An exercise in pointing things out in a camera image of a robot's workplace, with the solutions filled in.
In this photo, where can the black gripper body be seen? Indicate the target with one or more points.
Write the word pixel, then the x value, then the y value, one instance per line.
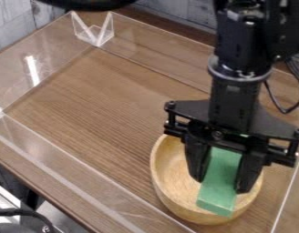
pixel 230 120

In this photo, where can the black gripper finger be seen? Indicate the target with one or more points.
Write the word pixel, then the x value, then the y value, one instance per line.
pixel 198 157
pixel 250 167

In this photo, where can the green rectangular block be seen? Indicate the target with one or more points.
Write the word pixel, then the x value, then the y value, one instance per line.
pixel 217 195

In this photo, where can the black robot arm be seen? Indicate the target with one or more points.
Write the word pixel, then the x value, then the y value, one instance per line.
pixel 257 35

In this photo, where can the brown wooden bowl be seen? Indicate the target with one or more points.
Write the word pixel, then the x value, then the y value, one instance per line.
pixel 176 188

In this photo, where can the clear acrylic tray wall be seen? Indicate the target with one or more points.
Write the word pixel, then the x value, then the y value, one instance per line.
pixel 81 116

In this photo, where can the clear acrylic corner bracket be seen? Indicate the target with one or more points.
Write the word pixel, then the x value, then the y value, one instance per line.
pixel 96 35

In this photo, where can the black metal table frame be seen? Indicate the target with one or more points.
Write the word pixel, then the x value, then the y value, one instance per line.
pixel 16 195

